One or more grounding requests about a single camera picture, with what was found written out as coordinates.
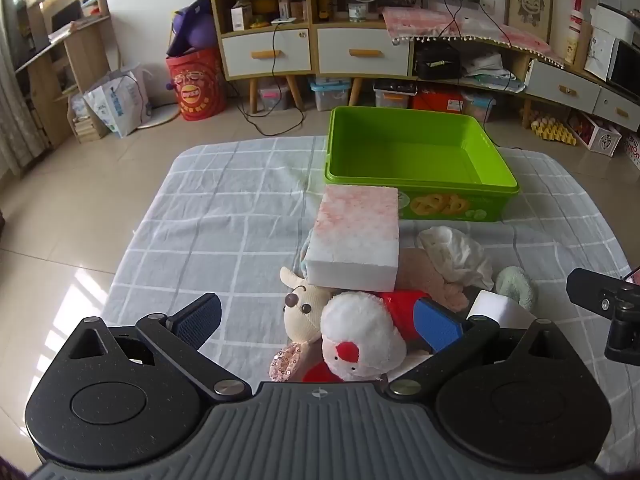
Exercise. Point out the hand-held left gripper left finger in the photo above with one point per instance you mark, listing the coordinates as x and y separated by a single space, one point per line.
197 321

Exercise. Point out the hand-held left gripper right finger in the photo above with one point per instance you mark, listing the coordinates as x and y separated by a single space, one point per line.
437 327

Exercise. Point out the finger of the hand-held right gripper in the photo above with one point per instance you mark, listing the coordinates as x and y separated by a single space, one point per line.
590 290
622 335

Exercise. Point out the light green fluffy towel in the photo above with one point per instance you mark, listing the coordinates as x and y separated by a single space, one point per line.
515 285

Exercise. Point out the red and white santa plush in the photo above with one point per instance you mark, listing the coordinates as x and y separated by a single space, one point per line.
360 325

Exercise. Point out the beige rabbit doll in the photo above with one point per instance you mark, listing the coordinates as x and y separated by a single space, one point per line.
300 315

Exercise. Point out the pink-topped white foam block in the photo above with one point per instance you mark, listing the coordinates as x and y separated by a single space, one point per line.
350 230

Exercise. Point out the green plastic bin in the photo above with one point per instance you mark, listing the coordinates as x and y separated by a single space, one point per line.
400 160

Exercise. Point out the pink plush towel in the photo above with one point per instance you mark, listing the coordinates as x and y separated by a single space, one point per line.
420 270

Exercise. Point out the crumpled white cloth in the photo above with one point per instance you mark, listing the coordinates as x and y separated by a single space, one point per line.
455 255

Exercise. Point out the pink sequin fabric piece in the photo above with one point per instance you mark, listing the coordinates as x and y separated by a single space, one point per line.
285 362

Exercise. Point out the grey checked bed sheet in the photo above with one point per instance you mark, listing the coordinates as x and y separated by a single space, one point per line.
225 220

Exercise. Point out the white and red carton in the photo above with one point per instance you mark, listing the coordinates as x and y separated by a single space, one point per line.
600 135

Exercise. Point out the yellow egg tray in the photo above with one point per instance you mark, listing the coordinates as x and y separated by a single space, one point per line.
552 131

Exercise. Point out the low wooden console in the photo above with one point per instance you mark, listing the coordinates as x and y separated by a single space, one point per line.
562 87

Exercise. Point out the white round floor board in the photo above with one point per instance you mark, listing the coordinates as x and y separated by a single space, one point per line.
162 119

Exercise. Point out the clear box with pink contents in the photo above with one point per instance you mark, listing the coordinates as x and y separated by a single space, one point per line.
477 107

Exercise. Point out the black microwave oven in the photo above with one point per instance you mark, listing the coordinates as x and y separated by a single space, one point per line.
625 67

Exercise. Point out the red storage box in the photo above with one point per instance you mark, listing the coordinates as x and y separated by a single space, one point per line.
440 101

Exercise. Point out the stack of books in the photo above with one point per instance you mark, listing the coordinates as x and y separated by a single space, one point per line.
87 122

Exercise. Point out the white paper bag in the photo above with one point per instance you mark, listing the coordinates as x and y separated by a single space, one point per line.
117 105

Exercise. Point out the red printed bucket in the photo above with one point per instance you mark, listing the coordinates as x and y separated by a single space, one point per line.
197 85

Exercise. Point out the small clear storage box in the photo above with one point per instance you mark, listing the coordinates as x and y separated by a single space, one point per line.
274 97

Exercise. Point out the storage box with black lid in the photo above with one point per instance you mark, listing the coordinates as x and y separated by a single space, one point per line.
395 95

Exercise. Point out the folded clothes pile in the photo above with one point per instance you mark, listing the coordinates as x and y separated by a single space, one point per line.
492 72

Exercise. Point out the clear box with blue lid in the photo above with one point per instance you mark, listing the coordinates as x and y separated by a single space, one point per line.
329 95

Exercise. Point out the black bag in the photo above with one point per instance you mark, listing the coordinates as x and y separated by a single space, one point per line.
437 62

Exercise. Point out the white printer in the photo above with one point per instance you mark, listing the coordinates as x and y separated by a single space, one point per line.
612 22

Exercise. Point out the white cabinet drawer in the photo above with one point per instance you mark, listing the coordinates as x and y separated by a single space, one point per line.
365 52
265 55

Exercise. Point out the patterned curtain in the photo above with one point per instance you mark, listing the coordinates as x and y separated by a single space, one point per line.
15 110

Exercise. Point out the framed cartoon picture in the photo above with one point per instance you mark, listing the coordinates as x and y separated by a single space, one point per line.
529 2

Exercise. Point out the purple plush toy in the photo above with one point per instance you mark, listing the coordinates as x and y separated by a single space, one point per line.
197 25

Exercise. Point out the pink fringed tablecloth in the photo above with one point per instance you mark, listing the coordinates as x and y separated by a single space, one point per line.
450 25

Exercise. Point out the wooden computer desk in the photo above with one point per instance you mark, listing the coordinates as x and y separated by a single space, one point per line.
80 45

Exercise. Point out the white carton with picture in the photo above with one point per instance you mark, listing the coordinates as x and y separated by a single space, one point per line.
241 16

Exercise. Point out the wooden shelf cabinet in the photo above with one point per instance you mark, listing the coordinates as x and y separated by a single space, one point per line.
312 20

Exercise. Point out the yellow bottle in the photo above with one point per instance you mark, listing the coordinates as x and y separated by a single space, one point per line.
326 0

